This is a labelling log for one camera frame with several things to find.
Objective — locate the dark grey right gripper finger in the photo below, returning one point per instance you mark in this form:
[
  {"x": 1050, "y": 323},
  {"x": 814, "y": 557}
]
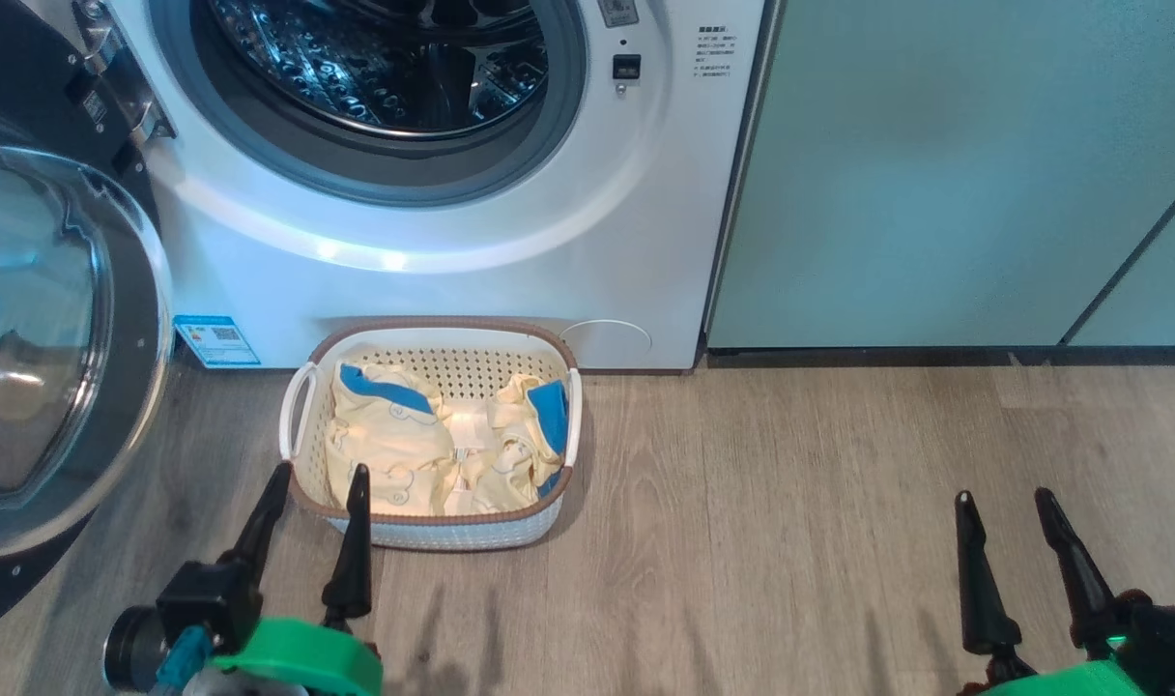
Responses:
[
  {"x": 1080, "y": 590},
  {"x": 982, "y": 599}
]

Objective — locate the grey warning sticker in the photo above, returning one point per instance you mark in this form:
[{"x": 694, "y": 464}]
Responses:
[{"x": 617, "y": 12}]

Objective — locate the cream baby garment blue lining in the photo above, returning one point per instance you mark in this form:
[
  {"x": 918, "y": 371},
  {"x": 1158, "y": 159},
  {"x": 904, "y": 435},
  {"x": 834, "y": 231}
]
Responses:
[{"x": 510, "y": 454}]

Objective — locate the cream baby garment blue collar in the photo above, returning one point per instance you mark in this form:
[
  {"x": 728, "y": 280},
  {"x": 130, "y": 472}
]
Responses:
[{"x": 385, "y": 445}]

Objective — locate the washing machine glass door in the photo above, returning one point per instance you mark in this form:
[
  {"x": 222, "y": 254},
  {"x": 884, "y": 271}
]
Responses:
[{"x": 56, "y": 338}]

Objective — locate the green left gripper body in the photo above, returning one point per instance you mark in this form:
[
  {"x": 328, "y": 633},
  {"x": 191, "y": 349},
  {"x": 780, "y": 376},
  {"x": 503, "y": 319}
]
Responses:
[{"x": 307, "y": 662}]

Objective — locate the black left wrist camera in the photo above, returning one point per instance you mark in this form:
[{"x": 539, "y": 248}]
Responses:
[{"x": 206, "y": 599}]

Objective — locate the blue energy label sticker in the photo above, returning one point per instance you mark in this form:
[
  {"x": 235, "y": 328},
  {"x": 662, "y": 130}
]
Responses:
[{"x": 216, "y": 340}]

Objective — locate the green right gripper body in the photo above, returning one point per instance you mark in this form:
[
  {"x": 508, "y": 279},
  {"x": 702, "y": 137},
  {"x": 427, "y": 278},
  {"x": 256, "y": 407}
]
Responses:
[{"x": 1061, "y": 681}]

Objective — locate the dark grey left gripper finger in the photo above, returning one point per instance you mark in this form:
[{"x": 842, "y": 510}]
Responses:
[
  {"x": 354, "y": 570},
  {"x": 259, "y": 532}
]

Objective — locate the white front-load washing machine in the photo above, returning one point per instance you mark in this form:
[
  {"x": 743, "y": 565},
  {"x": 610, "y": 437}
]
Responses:
[{"x": 452, "y": 280}]

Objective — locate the stainless steel washing machine drum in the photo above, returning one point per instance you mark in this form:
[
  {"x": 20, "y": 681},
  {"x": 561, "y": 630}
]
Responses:
[{"x": 385, "y": 68}]

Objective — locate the pale green cabinet door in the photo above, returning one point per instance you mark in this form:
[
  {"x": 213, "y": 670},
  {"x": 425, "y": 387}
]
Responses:
[
  {"x": 916, "y": 174},
  {"x": 1158, "y": 290}
]

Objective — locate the white perforated basket brown rim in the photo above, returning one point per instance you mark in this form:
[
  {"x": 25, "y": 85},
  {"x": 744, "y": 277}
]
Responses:
[{"x": 452, "y": 532}]

